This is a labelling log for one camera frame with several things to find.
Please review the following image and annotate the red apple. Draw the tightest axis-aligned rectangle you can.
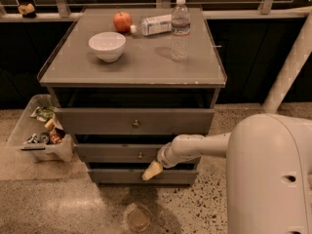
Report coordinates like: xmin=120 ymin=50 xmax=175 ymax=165
xmin=113 ymin=12 xmax=133 ymax=33

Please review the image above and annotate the grey drawer cabinet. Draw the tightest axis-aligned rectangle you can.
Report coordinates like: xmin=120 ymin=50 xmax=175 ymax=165
xmin=39 ymin=8 xmax=226 ymax=185

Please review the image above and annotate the lying bottle with label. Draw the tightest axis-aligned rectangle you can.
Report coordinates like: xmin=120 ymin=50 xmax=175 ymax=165
xmin=130 ymin=15 xmax=172 ymax=36

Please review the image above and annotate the green crumpled wrapper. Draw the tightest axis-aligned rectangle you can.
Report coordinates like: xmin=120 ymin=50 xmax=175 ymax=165
xmin=30 ymin=106 xmax=56 ymax=122

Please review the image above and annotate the small yellow black object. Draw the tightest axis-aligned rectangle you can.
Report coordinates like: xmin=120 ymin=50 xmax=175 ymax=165
xmin=18 ymin=3 xmax=36 ymax=19

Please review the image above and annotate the upright clear water bottle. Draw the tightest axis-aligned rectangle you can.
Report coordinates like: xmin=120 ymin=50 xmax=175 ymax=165
xmin=172 ymin=0 xmax=191 ymax=61

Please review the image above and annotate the white diagonal pole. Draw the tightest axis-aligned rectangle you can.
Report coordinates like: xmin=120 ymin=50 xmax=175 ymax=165
xmin=262 ymin=12 xmax=312 ymax=114

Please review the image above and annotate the white ceramic bowl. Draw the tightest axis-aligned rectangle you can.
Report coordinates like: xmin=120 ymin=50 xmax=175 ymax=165
xmin=89 ymin=32 xmax=126 ymax=62

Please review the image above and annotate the red snack wrapper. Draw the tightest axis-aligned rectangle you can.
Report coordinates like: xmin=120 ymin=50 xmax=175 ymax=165
xmin=50 ymin=128 xmax=65 ymax=144

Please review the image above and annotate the clear plastic trash bin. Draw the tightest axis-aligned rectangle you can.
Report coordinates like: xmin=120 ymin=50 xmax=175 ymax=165
xmin=7 ymin=95 xmax=73 ymax=162

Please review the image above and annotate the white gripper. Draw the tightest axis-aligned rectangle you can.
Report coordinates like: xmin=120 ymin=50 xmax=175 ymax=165
xmin=141 ymin=142 xmax=180 ymax=181

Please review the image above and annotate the grey top drawer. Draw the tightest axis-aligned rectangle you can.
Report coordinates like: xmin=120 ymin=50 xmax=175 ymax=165
xmin=55 ymin=108 xmax=215 ymax=135

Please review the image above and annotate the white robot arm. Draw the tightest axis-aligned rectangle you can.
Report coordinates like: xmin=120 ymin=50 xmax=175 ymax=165
xmin=142 ymin=114 xmax=312 ymax=234

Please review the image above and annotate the metal window railing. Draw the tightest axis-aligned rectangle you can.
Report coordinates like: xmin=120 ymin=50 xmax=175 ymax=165
xmin=0 ymin=0 xmax=312 ymax=23

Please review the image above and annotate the grey drawer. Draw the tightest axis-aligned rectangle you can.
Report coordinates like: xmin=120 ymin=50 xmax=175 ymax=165
xmin=55 ymin=108 xmax=215 ymax=135
xmin=73 ymin=141 xmax=202 ymax=164

